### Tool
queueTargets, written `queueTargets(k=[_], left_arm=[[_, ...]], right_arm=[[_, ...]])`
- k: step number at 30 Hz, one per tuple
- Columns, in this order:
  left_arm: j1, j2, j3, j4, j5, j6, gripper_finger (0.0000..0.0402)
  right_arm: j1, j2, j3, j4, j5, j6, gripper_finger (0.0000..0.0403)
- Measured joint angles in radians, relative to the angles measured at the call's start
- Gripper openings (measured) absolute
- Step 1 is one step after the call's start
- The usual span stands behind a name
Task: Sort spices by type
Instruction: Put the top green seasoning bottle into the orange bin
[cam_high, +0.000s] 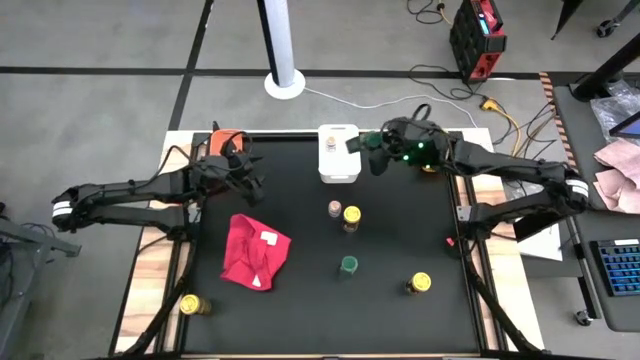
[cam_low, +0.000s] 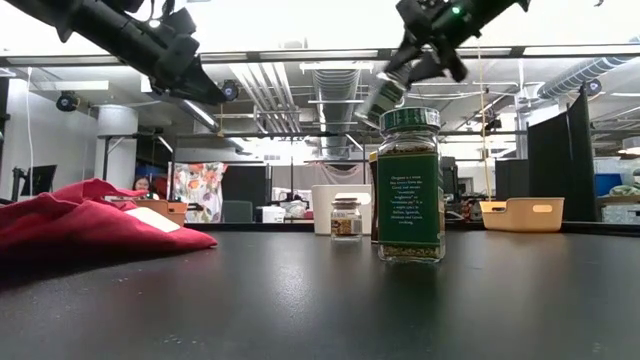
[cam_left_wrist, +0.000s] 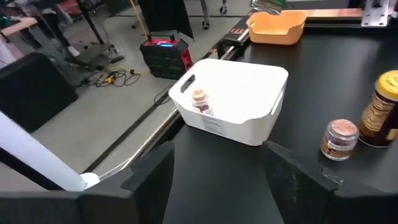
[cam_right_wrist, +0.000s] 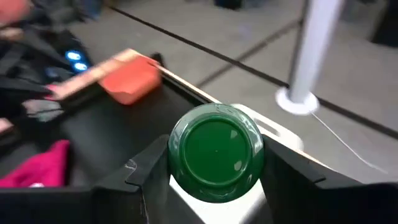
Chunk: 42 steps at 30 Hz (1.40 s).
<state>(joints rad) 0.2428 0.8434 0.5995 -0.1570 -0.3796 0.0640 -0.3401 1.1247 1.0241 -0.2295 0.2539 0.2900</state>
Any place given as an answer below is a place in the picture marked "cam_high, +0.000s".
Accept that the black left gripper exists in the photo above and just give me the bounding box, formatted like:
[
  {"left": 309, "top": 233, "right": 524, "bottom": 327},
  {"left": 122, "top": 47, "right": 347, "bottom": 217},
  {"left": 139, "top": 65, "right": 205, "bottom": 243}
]
[{"left": 188, "top": 152, "right": 267, "bottom": 207}]

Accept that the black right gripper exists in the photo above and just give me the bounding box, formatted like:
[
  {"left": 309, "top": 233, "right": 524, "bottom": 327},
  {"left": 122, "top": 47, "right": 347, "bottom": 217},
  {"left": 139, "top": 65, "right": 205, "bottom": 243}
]
[{"left": 345, "top": 117, "right": 454, "bottom": 178}]

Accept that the yellow-lid spice jar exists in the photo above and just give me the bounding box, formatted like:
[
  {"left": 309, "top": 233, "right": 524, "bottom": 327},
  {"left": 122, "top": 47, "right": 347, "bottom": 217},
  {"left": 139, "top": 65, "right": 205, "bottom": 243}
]
[
  {"left": 404, "top": 271, "right": 433, "bottom": 297},
  {"left": 341, "top": 204, "right": 363, "bottom": 234},
  {"left": 178, "top": 293, "right": 213, "bottom": 317}
]

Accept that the green-label herb spice jar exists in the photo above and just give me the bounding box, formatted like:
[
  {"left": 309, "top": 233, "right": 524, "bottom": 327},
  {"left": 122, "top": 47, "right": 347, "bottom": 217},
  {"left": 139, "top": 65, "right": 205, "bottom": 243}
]
[{"left": 338, "top": 254, "right": 360, "bottom": 280}]

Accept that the white plastic bin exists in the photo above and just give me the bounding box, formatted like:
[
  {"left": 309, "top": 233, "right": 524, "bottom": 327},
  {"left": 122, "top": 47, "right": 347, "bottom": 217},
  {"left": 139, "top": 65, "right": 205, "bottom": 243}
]
[{"left": 317, "top": 123, "right": 363, "bottom": 185}]

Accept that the red cloth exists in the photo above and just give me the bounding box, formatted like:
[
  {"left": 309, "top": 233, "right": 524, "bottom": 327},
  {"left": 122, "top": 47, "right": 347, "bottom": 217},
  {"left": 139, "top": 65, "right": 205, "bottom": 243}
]
[{"left": 220, "top": 213, "right": 293, "bottom": 292}]

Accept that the white pole with base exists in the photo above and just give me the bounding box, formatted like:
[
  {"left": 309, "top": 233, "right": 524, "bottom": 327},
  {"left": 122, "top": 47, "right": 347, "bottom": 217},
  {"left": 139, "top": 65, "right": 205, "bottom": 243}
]
[{"left": 256, "top": 0, "right": 307, "bottom": 101}]

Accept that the red and black toolbox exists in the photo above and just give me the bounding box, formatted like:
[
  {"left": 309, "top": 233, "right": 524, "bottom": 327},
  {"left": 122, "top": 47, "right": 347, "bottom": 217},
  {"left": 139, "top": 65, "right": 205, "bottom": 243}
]
[{"left": 448, "top": 0, "right": 508, "bottom": 85}]

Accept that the orange black hazard tape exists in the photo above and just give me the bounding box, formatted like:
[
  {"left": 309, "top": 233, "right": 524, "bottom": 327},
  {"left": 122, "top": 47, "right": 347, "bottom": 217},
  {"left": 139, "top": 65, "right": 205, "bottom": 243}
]
[{"left": 538, "top": 71, "right": 582, "bottom": 176}]

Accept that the white paper sheet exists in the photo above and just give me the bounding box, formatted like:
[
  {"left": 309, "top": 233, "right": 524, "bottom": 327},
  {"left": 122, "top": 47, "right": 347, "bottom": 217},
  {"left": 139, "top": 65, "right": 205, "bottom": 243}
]
[{"left": 516, "top": 222, "right": 565, "bottom": 262}]

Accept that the grey metal stand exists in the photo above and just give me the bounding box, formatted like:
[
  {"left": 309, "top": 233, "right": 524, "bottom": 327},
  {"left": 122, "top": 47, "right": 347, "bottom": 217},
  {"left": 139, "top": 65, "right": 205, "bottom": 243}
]
[{"left": 0, "top": 199, "right": 82, "bottom": 360}]

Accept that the black stand leg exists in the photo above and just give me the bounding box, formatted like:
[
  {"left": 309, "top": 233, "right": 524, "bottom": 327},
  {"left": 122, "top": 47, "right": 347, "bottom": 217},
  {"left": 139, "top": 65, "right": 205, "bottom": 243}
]
[{"left": 549, "top": 0, "right": 587, "bottom": 42}]

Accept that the clear plastic bag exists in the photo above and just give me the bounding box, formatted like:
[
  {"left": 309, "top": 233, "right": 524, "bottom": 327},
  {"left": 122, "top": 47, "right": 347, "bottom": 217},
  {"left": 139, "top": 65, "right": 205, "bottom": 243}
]
[{"left": 588, "top": 78, "right": 640, "bottom": 132}]

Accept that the pink cloth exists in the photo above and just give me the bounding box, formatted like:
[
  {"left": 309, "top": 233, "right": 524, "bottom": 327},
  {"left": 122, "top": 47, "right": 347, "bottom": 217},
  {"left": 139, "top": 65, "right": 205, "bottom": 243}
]
[
  {"left": 592, "top": 138, "right": 640, "bottom": 176},
  {"left": 593, "top": 167, "right": 640, "bottom": 215}
]

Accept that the black stand pole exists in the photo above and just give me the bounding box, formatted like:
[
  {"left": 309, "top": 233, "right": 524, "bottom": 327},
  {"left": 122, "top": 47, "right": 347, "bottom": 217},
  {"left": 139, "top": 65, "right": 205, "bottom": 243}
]
[{"left": 569, "top": 30, "right": 640, "bottom": 102}]

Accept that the tablet screen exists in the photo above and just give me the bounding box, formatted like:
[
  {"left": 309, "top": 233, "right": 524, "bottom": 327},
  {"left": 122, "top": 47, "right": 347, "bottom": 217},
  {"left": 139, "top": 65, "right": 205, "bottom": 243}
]
[{"left": 608, "top": 110, "right": 640, "bottom": 141}]

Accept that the blue backlit keyboard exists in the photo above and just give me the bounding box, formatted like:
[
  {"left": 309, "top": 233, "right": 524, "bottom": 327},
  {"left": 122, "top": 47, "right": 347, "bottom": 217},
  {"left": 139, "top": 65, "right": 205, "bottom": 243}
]
[{"left": 589, "top": 238, "right": 640, "bottom": 298}]

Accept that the dark grey side desk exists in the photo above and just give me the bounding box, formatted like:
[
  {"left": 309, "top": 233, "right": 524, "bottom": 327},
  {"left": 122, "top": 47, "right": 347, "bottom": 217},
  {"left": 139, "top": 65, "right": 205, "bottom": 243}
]
[{"left": 552, "top": 72, "right": 640, "bottom": 334}]

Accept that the white floor cable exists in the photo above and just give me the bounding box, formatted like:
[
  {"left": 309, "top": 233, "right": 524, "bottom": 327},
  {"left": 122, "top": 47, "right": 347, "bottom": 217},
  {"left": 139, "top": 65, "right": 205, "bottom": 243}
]
[{"left": 303, "top": 86, "right": 480, "bottom": 129}]

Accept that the black table frame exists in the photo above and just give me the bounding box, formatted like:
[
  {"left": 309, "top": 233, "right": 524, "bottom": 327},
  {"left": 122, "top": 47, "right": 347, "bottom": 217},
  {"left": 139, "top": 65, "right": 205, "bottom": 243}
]
[{"left": 107, "top": 130, "right": 551, "bottom": 360}]

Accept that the black floor cable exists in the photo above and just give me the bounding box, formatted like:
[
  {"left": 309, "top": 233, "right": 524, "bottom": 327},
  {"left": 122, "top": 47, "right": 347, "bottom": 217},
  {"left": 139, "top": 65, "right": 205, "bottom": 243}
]
[{"left": 407, "top": 63, "right": 496, "bottom": 102}]

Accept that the yellow extension cable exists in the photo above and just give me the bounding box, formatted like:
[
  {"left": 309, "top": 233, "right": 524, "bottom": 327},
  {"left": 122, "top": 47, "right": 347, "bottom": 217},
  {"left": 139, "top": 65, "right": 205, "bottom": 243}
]
[{"left": 478, "top": 97, "right": 524, "bottom": 157}]

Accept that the thin black cable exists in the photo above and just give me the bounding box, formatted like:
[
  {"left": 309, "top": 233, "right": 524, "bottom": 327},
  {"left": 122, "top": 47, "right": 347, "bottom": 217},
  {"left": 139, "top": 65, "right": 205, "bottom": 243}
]
[{"left": 514, "top": 99, "right": 557, "bottom": 159}]

